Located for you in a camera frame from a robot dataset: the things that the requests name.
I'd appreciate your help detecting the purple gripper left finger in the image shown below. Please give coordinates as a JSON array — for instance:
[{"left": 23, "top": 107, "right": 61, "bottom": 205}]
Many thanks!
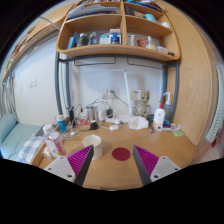
[{"left": 45, "top": 145, "right": 94, "bottom": 186}]

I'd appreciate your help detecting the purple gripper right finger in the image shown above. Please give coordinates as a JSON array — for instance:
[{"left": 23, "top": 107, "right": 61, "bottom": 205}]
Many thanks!
[{"left": 133, "top": 145, "right": 180, "bottom": 186}]

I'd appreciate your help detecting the dark red round coaster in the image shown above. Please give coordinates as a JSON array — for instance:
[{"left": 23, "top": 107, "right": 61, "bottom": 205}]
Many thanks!
[{"left": 112, "top": 147, "right": 130, "bottom": 161}]

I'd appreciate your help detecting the white ceramic cup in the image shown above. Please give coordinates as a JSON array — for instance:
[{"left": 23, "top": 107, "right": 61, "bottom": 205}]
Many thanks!
[{"left": 83, "top": 134, "right": 102, "bottom": 160}]

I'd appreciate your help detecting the green sponge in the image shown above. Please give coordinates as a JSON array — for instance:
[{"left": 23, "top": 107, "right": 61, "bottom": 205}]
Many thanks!
[{"left": 173, "top": 131, "right": 185, "bottom": 137}]

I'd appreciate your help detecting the blue white-capped bottle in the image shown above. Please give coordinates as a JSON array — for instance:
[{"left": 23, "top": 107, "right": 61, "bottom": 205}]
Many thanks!
[{"left": 56, "top": 115, "right": 66, "bottom": 133}]

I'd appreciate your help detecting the white lidded jar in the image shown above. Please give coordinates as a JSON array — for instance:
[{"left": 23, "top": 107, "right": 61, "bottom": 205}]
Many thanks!
[{"left": 43, "top": 124, "right": 54, "bottom": 135}]

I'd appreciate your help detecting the white tissue pack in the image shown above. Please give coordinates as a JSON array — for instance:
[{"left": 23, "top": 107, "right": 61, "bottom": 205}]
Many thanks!
[{"left": 128, "top": 116, "right": 148, "bottom": 130}]

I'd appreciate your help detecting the white pump lotion bottle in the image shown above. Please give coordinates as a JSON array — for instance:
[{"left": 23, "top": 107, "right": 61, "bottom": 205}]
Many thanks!
[{"left": 153, "top": 102, "right": 165, "bottom": 131}]

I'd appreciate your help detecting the white power adapter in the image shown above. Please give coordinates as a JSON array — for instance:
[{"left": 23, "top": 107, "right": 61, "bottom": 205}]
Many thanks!
[{"left": 109, "top": 125, "right": 119, "bottom": 131}]

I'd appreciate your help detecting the light blue bed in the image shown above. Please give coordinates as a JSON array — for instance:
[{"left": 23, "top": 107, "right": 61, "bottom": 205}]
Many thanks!
[{"left": 0, "top": 113, "right": 44, "bottom": 164}]

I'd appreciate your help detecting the clear spray bottle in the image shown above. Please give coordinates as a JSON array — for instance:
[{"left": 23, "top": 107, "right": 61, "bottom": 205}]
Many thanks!
[{"left": 163, "top": 92, "right": 172, "bottom": 121}]

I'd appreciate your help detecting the blue white box on shelf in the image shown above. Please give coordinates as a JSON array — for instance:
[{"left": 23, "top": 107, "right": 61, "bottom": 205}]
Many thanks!
[{"left": 109, "top": 29, "right": 121, "bottom": 44}]

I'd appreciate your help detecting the wooden wall shelf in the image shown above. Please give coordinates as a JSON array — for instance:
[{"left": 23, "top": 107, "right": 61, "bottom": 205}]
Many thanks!
[{"left": 56, "top": 0, "right": 180, "bottom": 62}]

